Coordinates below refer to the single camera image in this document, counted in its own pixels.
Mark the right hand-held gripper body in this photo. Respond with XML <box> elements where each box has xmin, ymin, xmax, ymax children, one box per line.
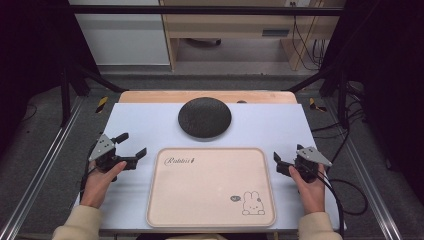
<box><xmin>293</xmin><ymin>146</ymin><xmax>334</xmax><ymax>184</ymax></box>

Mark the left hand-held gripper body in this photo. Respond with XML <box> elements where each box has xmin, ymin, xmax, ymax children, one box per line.
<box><xmin>88</xmin><ymin>133</ymin><xmax>130</xmax><ymax>183</ymax></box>

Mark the person's right hand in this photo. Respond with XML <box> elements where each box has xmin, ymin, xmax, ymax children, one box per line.
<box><xmin>288</xmin><ymin>162</ymin><xmax>327</xmax><ymax>216</ymax></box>

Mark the person's left hand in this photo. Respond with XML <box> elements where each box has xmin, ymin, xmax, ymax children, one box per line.
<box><xmin>79</xmin><ymin>160</ymin><xmax>128</xmax><ymax>210</ymax></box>

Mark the yellow black tape marker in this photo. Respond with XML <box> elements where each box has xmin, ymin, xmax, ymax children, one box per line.
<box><xmin>95</xmin><ymin>96</ymin><xmax>110</xmax><ymax>114</ymax></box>
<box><xmin>308</xmin><ymin>97</ymin><xmax>328</xmax><ymax>113</ymax></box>

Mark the white table board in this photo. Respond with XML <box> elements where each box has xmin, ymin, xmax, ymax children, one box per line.
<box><xmin>73</xmin><ymin>102</ymin><xmax>348</xmax><ymax>233</ymax></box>

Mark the wooden table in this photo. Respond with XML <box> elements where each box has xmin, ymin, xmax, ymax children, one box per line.
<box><xmin>118</xmin><ymin>89</ymin><xmax>299</xmax><ymax>105</ymax></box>

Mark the black metal stand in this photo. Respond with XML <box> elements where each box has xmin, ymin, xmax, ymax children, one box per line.
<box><xmin>285</xmin><ymin>61</ymin><xmax>352</xmax><ymax>130</ymax></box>
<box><xmin>59</xmin><ymin>61</ymin><xmax>130</xmax><ymax>128</ymax></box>

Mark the beige tray with rabbit print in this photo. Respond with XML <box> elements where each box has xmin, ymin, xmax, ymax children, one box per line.
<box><xmin>145</xmin><ymin>147</ymin><xmax>278</xmax><ymax>229</ymax></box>

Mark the black round plate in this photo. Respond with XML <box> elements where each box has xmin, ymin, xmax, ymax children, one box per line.
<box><xmin>177</xmin><ymin>96</ymin><xmax>233</xmax><ymax>140</ymax></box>

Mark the white cabinet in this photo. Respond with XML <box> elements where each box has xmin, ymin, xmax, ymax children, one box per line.
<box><xmin>67</xmin><ymin>0</ymin><xmax>171</xmax><ymax>67</ymax></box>

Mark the black curtain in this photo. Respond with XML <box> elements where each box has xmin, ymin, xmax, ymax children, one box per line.
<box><xmin>0</xmin><ymin>0</ymin><xmax>102</xmax><ymax>158</ymax></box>
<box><xmin>320</xmin><ymin>0</ymin><xmax>424</xmax><ymax>203</ymax></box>

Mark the light wooden desk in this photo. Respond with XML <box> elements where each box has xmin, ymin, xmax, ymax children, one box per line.
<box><xmin>158</xmin><ymin>0</ymin><xmax>347</xmax><ymax>72</ymax></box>

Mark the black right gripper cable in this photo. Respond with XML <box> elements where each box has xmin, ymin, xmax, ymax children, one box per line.
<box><xmin>308</xmin><ymin>163</ymin><xmax>345</xmax><ymax>238</ymax></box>

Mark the aluminium floor rail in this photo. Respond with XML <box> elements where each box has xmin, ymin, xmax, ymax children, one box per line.
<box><xmin>0</xmin><ymin>95</ymin><xmax>85</xmax><ymax>240</ymax></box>
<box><xmin>323</xmin><ymin>97</ymin><xmax>405</xmax><ymax>240</ymax></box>

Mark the black floor cable loop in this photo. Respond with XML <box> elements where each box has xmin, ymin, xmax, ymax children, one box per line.
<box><xmin>324</xmin><ymin>126</ymin><xmax>369</xmax><ymax>217</ymax></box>

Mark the bundle of black hanging cables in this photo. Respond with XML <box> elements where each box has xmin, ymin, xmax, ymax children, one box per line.
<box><xmin>289</xmin><ymin>1</ymin><xmax>327</xmax><ymax>72</ymax></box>

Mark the black horizontal frame bar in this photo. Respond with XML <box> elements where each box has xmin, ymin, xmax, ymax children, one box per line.
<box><xmin>67</xmin><ymin>4</ymin><xmax>345</xmax><ymax>16</ymax></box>

